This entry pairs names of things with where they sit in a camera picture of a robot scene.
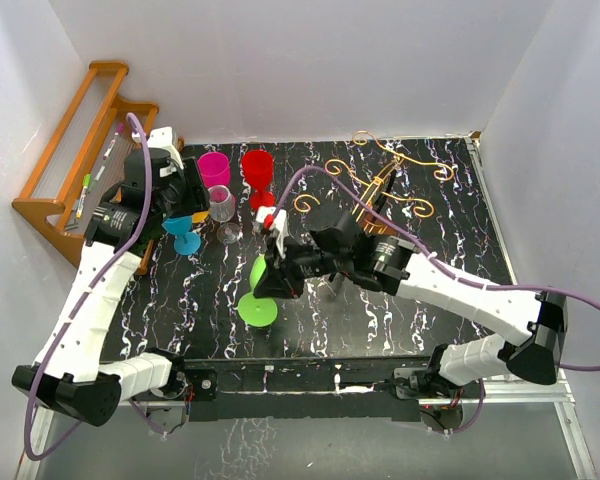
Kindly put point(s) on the red plastic wine glass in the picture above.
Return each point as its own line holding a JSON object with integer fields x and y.
{"x": 258, "y": 167}

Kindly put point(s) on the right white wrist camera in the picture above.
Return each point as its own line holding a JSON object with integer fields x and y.
{"x": 273, "y": 222}

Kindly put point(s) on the green capped marker pen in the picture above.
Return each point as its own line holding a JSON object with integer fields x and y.
{"x": 83, "y": 194}

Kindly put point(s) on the black front mounting rail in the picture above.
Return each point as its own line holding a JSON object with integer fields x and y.
{"x": 305, "y": 387}

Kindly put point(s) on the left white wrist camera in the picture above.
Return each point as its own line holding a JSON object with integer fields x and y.
{"x": 160, "y": 140}

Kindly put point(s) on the clear glass wine glass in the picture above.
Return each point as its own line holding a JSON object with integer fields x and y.
{"x": 222, "y": 211}

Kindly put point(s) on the wooden stepped shelf rack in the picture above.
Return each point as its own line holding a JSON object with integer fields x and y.
{"x": 50, "y": 195}

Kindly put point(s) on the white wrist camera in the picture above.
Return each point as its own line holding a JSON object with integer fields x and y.
{"x": 160, "y": 140}
{"x": 273, "y": 222}

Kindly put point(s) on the purple capped marker pen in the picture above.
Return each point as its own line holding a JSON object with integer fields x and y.
{"x": 119, "y": 130}

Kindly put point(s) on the green plastic wine glass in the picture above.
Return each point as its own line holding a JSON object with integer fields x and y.
{"x": 257, "y": 312}

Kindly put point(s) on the magenta plastic wine glass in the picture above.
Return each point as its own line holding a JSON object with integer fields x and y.
{"x": 214, "y": 168}

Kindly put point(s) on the gold wire wine glass rack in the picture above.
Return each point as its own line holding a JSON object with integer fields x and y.
{"x": 379, "y": 189}

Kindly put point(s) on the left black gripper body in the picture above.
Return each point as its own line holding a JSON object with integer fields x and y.
{"x": 184, "y": 197}

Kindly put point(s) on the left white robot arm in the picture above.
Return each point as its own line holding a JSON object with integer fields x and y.
{"x": 67, "y": 375}

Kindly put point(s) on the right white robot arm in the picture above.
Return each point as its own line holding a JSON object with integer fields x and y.
{"x": 528, "y": 329}

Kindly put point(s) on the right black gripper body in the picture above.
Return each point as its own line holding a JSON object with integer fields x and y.
{"x": 299, "y": 263}

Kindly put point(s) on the blue plastic wine glass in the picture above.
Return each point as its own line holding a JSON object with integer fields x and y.
{"x": 186, "y": 241}

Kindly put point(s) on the yellow orange plastic wine glass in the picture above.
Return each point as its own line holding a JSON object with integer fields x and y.
{"x": 200, "y": 217}

